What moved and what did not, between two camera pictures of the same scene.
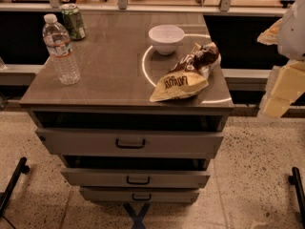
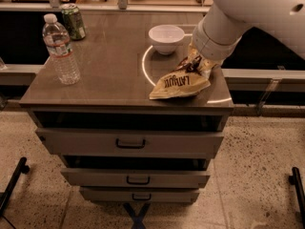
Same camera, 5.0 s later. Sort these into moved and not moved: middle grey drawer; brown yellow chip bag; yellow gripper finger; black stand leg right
Moved: yellow gripper finger
Not moved: brown yellow chip bag; middle grey drawer; black stand leg right
